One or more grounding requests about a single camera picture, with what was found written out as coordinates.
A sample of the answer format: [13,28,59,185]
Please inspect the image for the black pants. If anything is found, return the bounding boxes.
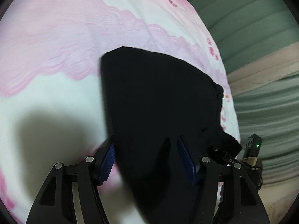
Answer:
[100,47,241,223]

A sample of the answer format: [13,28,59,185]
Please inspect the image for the pink floral bed sheet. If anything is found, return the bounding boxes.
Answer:
[1,0,240,223]

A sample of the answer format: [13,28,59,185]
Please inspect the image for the green curtain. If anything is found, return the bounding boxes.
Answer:
[187,0,298,185]

